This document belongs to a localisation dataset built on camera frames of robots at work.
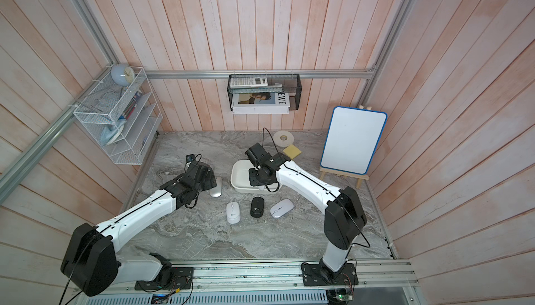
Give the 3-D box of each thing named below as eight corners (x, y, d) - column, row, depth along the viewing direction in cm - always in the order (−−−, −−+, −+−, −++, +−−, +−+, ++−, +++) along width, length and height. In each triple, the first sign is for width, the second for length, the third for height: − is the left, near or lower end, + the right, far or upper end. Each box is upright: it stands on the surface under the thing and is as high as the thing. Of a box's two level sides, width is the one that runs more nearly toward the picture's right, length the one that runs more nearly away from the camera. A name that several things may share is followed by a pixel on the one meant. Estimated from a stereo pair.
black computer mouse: (250, 217, 90) (250, 215, 88) (251, 199, 95) (250, 196, 93) (264, 217, 90) (264, 215, 88) (264, 199, 95) (264, 196, 93)
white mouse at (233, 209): (225, 223, 88) (224, 221, 86) (227, 205, 94) (226, 202, 91) (240, 223, 88) (239, 221, 86) (241, 205, 94) (241, 202, 91)
